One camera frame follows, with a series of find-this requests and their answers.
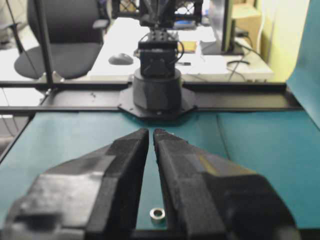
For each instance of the black office chair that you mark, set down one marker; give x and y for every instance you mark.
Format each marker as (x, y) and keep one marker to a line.
(76, 31)

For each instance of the cardboard box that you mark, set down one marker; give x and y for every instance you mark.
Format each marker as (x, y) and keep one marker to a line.
(247, 18)

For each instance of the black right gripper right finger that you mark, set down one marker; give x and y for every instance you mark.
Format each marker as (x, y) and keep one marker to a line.
(210, 196)

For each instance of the black computer mouse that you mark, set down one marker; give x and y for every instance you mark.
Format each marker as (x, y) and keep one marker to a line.
(120, 59)

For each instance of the white desk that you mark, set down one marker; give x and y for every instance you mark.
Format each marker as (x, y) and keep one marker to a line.
(123, 37)

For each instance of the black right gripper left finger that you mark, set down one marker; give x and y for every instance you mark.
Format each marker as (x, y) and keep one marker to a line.
(86, 198)

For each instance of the black aluminium frame rail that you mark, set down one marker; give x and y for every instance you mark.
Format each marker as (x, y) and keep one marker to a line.
(200, 96)

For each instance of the black computer monitor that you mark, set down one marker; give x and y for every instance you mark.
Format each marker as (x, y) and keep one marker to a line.
(223, 26)

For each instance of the teal backdrop sheet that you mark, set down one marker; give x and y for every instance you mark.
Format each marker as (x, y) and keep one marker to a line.
(304, 81)

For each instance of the silver metal washer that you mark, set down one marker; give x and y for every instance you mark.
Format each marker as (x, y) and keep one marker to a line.
(157, 216)

